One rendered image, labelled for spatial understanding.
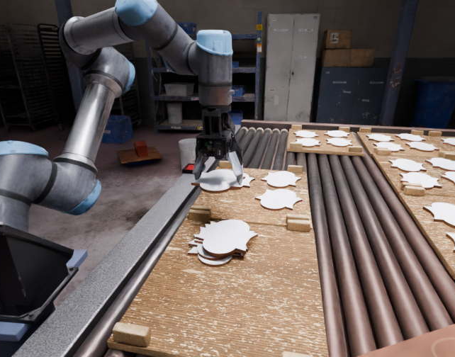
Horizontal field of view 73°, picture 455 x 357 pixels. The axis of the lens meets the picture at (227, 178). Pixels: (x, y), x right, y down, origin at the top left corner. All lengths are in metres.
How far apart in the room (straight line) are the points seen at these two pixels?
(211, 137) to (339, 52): 5.09
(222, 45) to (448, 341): 0.60
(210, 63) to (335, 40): 5.02
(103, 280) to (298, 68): 4.99
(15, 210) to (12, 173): 0.08
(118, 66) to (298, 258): 0.77
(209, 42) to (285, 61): 4.74
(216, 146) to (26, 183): 0.45
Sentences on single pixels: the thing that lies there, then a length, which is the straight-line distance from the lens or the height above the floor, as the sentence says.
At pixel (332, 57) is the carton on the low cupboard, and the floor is 1.27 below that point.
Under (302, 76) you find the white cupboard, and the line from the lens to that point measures 5.45.
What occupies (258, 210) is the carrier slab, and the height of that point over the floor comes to 0.94.
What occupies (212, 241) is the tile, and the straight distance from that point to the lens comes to 0.71.
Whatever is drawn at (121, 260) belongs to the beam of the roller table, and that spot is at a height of 0.91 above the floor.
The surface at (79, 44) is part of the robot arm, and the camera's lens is 0.97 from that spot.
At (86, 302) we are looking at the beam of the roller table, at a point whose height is 0.92.
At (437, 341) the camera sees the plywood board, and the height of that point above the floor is 1.04.
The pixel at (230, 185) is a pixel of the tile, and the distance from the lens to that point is 0.76.
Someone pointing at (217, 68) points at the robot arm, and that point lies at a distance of 0.68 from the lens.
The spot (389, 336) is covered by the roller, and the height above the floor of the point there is 0.92.
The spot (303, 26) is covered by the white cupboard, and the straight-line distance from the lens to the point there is 5.44.
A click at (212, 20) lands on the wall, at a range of 5.99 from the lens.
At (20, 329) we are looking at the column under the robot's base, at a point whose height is 0.87.
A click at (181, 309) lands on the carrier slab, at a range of 0.61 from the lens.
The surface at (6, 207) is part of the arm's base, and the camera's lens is 0.81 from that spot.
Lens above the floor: 1.37
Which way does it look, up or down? 23 degrees down
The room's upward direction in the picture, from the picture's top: straight up
